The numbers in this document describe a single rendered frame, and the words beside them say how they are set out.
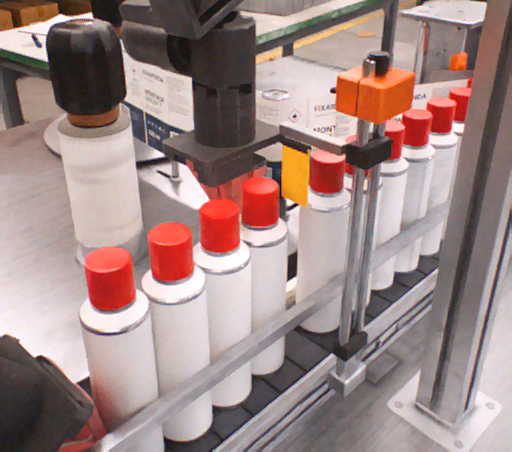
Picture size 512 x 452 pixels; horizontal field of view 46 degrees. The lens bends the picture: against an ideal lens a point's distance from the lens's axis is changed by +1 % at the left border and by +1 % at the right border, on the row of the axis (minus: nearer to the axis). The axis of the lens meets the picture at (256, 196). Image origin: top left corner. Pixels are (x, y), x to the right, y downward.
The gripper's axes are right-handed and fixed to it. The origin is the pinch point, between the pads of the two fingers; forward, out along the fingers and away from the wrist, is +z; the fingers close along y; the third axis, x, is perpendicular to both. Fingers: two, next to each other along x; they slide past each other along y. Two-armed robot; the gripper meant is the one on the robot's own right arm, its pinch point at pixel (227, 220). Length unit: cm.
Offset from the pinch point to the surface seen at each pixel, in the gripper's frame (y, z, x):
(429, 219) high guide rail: -23.1, 5.4, 10.1
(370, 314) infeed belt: -12.7, 13.7, 9.9
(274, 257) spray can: 2.1, -0.5, 8.4
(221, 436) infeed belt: 10.4, 13.9, 10.0
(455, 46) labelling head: -47.5, -8.2, -2.1
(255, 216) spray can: 2.9, -4.4, 6.8
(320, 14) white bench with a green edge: -159, 20, -115
